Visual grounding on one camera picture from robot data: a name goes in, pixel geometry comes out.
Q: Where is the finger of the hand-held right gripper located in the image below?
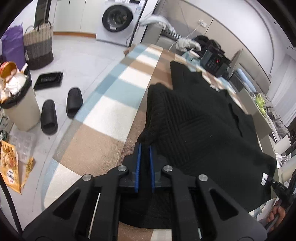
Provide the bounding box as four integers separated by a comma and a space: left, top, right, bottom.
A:
267, 176, 284, 191

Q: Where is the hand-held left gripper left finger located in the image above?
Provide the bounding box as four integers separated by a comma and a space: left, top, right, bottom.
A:
23, 142, 142, 241

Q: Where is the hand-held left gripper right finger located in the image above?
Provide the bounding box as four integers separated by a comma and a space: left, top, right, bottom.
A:
149, 146, 269, 241

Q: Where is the black knit sweater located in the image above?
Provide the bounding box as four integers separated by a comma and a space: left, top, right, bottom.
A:
119, 61, 277, 230

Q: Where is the person's right hand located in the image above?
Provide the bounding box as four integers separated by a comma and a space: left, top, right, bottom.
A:
266, 205, 287, 230

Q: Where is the crumpled white tissue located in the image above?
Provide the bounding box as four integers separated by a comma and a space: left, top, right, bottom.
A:
275, 153, 290, 168

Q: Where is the low grey box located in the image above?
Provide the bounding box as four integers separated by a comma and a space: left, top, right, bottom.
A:
259, 134, 292, 156

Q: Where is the checked tablecloth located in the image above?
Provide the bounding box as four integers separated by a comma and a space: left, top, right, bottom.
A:
44, 44, 278, 241

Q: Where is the large grey box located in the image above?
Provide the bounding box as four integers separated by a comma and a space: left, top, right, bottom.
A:
239, 89, 273, 141

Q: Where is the grey duvet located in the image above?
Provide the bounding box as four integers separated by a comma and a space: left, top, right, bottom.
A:
264, 95, 290, 139

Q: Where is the green toy figure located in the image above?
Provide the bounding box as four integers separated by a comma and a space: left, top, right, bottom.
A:
254, 93, 269, 115

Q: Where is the black slipper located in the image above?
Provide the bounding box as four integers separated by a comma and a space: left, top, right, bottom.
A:
67, 88, 84, 119
40, 100, 58, 135

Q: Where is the white curtain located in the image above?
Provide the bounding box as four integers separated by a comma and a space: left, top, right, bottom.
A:
272, 56, 296, 130

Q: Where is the blue pillow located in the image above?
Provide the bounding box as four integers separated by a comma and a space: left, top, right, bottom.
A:
238, 68, 255, 93

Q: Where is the teal cloth side table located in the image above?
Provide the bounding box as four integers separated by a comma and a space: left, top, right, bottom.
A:
180, 52, 236, 93

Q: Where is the clear plastic tray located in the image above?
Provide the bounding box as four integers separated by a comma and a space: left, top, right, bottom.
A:
10, 132, 35, 163

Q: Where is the black pressure cooker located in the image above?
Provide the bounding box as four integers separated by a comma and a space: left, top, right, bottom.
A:
200, 44, 232, 78

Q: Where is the grey upholstered bed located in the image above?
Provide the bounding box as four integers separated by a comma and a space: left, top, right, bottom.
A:
228, 49, 289, 139

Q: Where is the black plastic tray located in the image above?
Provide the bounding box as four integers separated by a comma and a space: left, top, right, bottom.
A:
33, 72, 63, 90

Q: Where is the beige trash bin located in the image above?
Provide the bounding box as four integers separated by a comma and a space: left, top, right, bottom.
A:
0, 61, 41, 131

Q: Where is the orange snack bag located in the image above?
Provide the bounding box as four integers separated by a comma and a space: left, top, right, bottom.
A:
0, 140, 36, 194

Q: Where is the light grey jacket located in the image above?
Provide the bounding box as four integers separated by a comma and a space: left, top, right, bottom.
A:
175, 37, 201, 52

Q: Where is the grey sofa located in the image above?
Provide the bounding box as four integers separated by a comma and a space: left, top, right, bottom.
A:
141, 23, 185, 50

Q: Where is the houndstooth pillow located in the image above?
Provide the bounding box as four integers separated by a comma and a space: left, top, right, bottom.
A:
162, 29, 182, 40

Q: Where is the black jacket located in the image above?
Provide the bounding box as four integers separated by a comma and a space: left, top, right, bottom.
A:
193, 35, 226, 54

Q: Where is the light grey blanket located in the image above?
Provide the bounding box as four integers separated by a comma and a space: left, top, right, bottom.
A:
139, 14, 177, 35

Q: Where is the white washing machine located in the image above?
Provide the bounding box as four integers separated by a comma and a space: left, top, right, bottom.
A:
96, 0, 148, 47

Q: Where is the woven laundry basket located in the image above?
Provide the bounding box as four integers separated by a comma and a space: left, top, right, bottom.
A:
23, 20, 54, 70

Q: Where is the white lower kitchen cabinet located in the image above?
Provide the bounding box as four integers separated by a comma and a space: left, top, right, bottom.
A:
53, 0, 107, 37

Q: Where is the purple bag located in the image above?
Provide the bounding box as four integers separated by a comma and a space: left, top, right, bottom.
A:
1, 23, 26, 70

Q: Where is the black cable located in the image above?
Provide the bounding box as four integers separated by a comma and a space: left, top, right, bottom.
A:
0, 183, 23, 232

